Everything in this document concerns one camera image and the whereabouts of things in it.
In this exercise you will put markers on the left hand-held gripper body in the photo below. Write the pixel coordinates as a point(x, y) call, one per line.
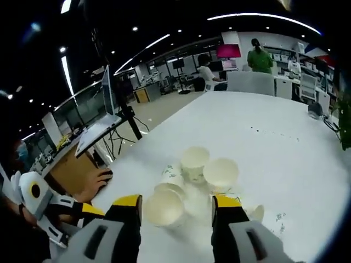
point(30, 191)

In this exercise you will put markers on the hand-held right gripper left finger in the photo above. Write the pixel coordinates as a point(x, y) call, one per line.
point(90, 241)

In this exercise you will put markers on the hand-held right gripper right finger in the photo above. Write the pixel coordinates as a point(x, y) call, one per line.
point(246, 243)

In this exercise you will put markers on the white paper cup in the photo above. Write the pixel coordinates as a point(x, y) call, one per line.
point(271, 219)

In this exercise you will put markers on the cluster of paper cups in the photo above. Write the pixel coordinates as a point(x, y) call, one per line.
point(192, 164)

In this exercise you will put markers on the person's left hand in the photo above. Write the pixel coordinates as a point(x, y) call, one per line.
point(89, 189)

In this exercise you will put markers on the wooden desk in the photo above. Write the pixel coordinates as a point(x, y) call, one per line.
point(68, 172)

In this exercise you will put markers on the silver laptop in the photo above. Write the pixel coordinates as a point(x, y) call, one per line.
point(97, 131)

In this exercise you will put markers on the white table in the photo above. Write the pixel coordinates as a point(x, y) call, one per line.
point(260, 153)

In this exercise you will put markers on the glass partition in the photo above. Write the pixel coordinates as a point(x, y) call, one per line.
point(74, 109)

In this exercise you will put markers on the black tripod stand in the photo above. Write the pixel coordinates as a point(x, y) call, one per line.
point(129, 109)

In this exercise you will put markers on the small wooden cabinet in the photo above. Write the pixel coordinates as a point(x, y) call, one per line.
point(141, 96)

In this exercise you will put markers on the grey device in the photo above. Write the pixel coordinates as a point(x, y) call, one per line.
point(314, 110)

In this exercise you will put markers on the green potted plant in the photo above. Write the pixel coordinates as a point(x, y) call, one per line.
point(345, 120)

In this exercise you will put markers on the white office chair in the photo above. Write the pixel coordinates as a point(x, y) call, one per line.
point(308, 87)
point(210, 85)

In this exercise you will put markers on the black screen on stand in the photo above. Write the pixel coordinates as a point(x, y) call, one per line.
point(178, 65)

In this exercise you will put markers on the pink screen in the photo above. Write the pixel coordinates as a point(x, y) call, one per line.
point(228, 51)

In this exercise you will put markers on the curved ceiling strip light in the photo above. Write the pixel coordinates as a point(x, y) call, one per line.
point(260, 16)

